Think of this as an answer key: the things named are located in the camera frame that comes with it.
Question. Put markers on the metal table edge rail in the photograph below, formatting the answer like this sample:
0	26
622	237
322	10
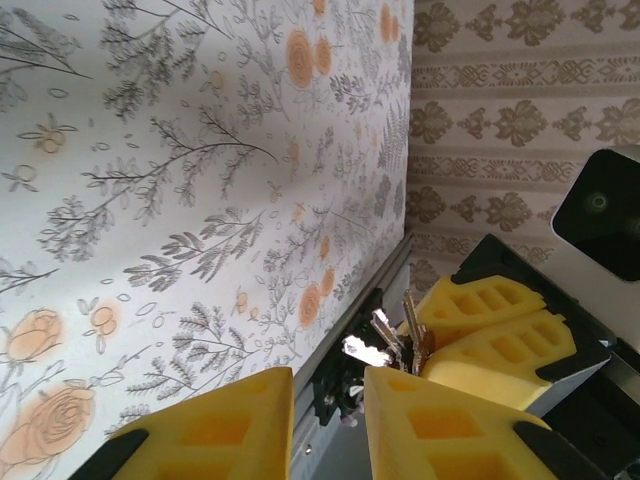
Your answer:
302	435

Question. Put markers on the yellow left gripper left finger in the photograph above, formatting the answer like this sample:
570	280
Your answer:
225	435

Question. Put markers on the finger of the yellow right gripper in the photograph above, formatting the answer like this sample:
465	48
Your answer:
445	312
470	380

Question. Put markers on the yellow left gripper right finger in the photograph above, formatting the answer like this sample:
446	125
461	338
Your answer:
440	450

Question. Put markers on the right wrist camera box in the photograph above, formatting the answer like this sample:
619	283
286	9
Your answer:
600	215

